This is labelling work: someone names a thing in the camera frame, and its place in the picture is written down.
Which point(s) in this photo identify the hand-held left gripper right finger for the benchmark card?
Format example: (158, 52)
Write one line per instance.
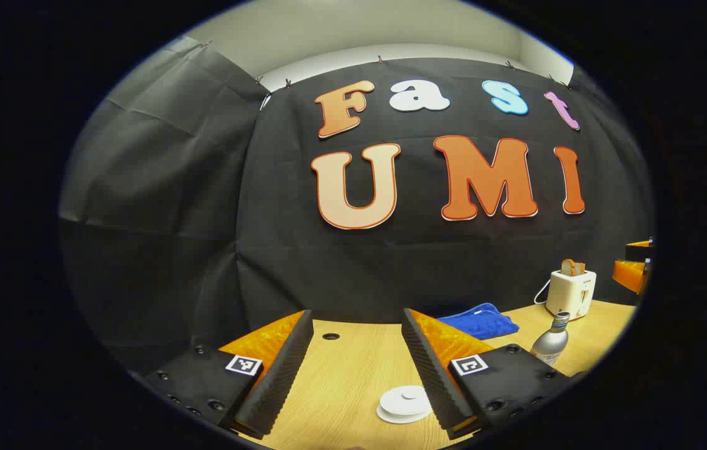
(431, 375)

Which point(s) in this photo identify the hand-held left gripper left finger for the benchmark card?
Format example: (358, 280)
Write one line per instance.
(284, 381)

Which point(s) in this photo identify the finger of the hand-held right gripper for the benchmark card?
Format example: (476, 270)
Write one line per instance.
(639, 250)
(631, 275)

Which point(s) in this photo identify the white teacup lid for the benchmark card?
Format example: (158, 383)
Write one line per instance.
(412, 392)

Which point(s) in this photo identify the silver water bottle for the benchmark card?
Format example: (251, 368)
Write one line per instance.
(550, 342)

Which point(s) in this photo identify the white saucer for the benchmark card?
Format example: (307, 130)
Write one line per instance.
(400, 420)

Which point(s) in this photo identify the toast slices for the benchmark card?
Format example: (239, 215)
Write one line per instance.
(572, 267)

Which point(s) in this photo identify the white toaster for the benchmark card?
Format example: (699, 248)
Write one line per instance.
(569, 297)

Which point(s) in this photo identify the blue towel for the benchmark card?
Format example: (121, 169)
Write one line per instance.
(478, 322)

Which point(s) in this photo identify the dark grey side cloth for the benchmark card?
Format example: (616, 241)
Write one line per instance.
(153, 219)

